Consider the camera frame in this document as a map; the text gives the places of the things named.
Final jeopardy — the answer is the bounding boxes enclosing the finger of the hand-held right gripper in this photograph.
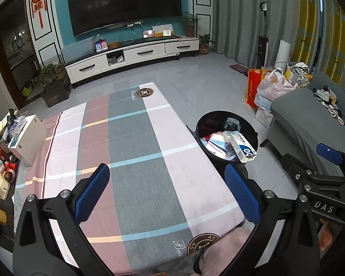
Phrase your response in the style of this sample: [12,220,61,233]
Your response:
[316,143,345,179]
[282,154,345,190]

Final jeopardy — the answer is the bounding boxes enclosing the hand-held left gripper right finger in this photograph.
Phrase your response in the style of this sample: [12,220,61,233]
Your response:
[224,164,321,276]

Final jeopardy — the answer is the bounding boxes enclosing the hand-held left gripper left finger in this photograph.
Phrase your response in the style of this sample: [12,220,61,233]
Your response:
[13,162,115,276]

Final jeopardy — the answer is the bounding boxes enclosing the clear plastic wrapper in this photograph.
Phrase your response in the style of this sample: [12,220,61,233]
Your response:
[222,130,240,161]

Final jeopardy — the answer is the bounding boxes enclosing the white blue medicine box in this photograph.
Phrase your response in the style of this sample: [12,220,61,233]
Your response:
[228,132,258,163]

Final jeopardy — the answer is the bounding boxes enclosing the black trash bin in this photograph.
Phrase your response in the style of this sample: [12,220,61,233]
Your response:
[195,110,260,184]

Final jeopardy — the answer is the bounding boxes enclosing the person's right hand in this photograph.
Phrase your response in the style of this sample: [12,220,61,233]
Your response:
[319,225,335,252]

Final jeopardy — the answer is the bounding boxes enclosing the grey sofa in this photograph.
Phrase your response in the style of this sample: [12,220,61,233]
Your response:
[267,70,345,180]

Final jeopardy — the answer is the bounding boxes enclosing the black white patterned cloth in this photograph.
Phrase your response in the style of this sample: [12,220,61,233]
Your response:
[313,86,345,125]

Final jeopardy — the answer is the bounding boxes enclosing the white cardboard box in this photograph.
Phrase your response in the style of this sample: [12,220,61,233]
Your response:
[254,107,274,129]

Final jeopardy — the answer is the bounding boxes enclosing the person's pink fleece pants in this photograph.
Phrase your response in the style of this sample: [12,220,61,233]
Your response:
[202,227,258,276]

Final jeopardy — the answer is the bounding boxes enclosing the white storage box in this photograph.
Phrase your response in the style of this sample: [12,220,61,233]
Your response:
[7,114,48,166]

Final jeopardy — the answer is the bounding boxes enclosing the white plastic bag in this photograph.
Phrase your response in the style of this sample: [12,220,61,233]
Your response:
[254,67,296,110]

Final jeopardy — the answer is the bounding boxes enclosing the pile of patterned clothes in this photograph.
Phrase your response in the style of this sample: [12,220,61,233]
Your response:
[285,61,315,89]

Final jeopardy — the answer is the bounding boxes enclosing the red shopping bag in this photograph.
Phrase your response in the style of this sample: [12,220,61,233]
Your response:
[245,68,273,110]

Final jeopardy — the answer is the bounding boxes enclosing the pile of household clutter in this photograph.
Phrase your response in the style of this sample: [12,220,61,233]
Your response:
[0,108,22,236]

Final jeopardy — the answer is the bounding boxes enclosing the clear plastic organizer box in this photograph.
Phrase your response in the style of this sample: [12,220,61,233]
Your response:
[9,115,28,138]

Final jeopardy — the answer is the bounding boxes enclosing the potted plants in black planter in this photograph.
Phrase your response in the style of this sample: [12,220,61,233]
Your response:
[37,61,72,108]

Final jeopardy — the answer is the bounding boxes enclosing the brown doormat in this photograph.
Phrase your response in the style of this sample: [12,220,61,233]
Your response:
[229,63,250,77]

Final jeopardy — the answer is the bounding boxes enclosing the white upright panel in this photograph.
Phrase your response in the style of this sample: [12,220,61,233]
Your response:
[277,39,292,64]

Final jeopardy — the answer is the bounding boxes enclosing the green basin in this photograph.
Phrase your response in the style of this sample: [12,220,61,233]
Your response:
[20,86,37,98]

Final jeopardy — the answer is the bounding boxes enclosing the yellow curtain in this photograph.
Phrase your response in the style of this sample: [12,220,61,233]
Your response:
[289,0,345,85]

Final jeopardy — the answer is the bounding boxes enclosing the upright vacuum cleaner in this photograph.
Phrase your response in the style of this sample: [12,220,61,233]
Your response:
[257,1,270,69]

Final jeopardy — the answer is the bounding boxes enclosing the glass aquarium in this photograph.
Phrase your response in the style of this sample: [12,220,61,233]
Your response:
[60,36,95,64]

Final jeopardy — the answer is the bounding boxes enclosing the white TV cabinet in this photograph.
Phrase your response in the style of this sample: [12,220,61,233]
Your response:
[64,36,200,89]

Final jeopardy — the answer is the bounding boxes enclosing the small potted plant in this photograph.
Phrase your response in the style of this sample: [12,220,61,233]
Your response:
[197,33,215,54]

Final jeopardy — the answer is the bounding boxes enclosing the grey curtain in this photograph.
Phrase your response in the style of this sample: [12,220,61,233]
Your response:
[211,0,304,67]

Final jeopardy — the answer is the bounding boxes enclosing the white power strip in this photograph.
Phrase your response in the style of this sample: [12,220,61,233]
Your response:
[107,20,144,30]

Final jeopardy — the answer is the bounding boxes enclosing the tall potted plant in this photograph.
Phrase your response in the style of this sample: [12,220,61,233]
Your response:
[182,11,201,38]

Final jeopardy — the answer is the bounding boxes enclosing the white cardboard sheet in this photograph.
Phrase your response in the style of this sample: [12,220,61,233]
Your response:
[153,24,173,37]

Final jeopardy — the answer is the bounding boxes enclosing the large black television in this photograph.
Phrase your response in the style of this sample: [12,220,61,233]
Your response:
[67,0,182,37]

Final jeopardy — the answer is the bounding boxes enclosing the red hanging knot ornament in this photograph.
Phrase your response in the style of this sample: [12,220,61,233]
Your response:
[31,0,48,29]

